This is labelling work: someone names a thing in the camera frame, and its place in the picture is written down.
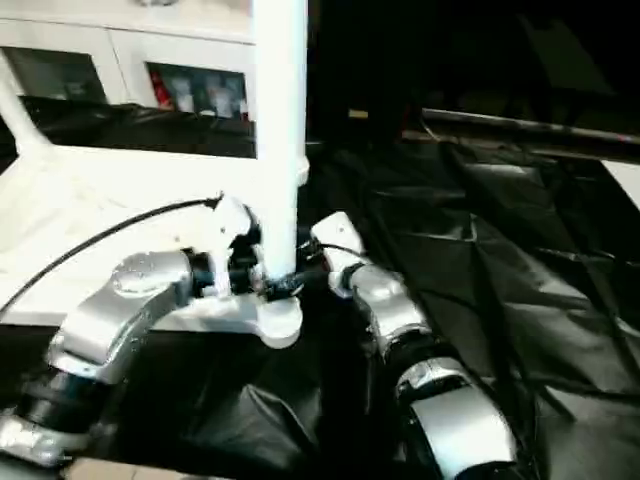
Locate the small yellow tag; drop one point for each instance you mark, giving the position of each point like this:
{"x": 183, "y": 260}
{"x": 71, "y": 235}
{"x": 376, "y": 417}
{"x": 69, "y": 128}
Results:
{"x": 358, "y": 114}

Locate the white sideboard with glass doors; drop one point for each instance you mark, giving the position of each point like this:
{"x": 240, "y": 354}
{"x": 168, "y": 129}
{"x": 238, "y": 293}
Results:
{"x": 120, "y": 45}

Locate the black work mat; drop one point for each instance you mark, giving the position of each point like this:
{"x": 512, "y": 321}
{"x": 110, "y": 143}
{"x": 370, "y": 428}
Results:
{"x": 480, "y": 260}

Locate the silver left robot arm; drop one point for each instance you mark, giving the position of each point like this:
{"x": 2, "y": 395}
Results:
{"x": 100, "y": 340}

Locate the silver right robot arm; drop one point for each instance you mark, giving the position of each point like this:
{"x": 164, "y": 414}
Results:
{"x": 430, "y": 370}

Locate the white plastic table top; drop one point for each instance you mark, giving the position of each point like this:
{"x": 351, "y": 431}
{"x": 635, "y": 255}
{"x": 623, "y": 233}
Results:
{"x": 120, "y": 200}

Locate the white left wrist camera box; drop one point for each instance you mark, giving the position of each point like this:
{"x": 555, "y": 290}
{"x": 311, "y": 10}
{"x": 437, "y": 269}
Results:
{"x": 232, "y": 225}

